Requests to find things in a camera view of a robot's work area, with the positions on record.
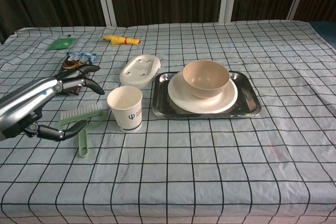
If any checked light blue tablecloth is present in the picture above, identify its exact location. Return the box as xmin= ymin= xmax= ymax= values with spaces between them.
xmin=0 ymin=19 xmax=336 ymax=224

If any beige bowl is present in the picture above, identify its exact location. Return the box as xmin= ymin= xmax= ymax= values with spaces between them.
xmin=182 ymin=60 xmax=230 ymax=99

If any white paper plate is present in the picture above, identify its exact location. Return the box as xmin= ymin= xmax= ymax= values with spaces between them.
xmin=167 ymin=71 xmax=239 ymax=114

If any brown snack packet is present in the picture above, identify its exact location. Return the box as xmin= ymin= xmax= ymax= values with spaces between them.
xmin=61 ymin=52 xmax=98 ymax=95

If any green sachet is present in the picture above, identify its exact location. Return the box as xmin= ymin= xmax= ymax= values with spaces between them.
xmin=46 ymin=37 xmax=77 ymax=51

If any green cleaning brush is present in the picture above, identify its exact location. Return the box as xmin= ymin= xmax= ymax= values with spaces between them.
xmin=58 ymin=102 xmax=110 ymax=158

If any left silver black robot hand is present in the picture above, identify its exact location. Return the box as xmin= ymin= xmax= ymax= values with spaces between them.
xmin=0 ymin=65 xmax=106 ymax=142

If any white paper cup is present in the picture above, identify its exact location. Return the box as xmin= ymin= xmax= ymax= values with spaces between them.
xmin=106 ymin=86 xmax=143 ymax=133

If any yellow rubber chicken toy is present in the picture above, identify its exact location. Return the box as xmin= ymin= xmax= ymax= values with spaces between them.
xmin=101 ymin=34 xmax=142 ymax=46

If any metal tray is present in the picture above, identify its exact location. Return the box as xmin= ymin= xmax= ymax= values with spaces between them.
xmin=152 ymin=71 xmax=263 ymax=119

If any white oval dish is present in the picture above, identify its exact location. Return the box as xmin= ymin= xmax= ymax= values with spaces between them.
xmin=119 ymin=54 xmax=161 ymax=90

